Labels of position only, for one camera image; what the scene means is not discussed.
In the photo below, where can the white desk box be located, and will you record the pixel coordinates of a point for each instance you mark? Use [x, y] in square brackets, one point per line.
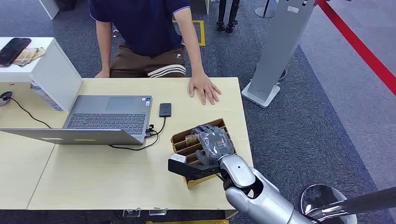
[52, 71]

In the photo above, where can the red floor tape line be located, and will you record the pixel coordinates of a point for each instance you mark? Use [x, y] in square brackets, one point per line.
[359, 46]

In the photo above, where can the person's right forearm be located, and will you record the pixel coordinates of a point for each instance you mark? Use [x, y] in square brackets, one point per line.
[104, 55]

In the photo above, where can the white furniture panel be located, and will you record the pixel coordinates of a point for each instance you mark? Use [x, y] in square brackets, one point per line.
[49, 7]

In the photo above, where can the grey standing kiosk panel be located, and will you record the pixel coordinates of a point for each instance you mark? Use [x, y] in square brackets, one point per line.
[278, 46]

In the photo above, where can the metal desk bracket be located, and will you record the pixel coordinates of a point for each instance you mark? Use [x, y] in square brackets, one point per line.
[157, 212]
[131, 213]

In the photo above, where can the chair caster base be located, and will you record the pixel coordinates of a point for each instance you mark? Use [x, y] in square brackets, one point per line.
[115, 33]

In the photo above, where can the black usb adapter plug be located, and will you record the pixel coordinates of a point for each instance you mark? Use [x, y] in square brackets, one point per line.
[150, 130]

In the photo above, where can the person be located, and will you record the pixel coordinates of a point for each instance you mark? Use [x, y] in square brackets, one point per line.
[145, 28]

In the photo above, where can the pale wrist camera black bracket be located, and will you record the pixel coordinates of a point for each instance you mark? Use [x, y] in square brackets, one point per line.
[191, 170]

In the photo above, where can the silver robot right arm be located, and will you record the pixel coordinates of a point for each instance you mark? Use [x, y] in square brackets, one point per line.
[263, 198]

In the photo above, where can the black external drive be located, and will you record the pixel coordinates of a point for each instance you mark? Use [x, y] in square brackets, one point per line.
[165, 110]

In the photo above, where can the person's right hand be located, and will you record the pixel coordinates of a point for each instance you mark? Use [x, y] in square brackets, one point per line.
[103, 74]

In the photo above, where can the round grey stand base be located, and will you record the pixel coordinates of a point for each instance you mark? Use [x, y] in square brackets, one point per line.
[264, 12]

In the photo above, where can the tan patterned card stack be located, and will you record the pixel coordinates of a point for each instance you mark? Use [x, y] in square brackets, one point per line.
[28, 55]

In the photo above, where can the chrome stanchion with pole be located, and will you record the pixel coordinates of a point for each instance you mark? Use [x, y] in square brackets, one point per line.
[321, 201]

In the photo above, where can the round grey desk grommet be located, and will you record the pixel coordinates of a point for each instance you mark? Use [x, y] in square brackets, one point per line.
[5, 97]

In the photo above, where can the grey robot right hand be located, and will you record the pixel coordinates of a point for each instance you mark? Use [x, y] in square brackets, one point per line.
[216, 143]

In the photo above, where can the black smartphone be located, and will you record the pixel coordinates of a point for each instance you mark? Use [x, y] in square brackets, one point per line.
[12, 51]

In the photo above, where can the black humanoid robot legs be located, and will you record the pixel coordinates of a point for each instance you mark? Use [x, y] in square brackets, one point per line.
[230, 18]

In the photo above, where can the person's left hand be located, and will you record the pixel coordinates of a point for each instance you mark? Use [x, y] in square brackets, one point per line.
[202, 86]

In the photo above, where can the grey open laptop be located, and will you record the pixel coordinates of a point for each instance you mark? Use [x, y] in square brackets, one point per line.
[105, 119]

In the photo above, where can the person's left forearm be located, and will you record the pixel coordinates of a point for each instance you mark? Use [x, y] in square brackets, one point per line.
[195, 52]

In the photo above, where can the brown wooden slotted card tray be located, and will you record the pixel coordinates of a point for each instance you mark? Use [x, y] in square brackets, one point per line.
[182, 145]

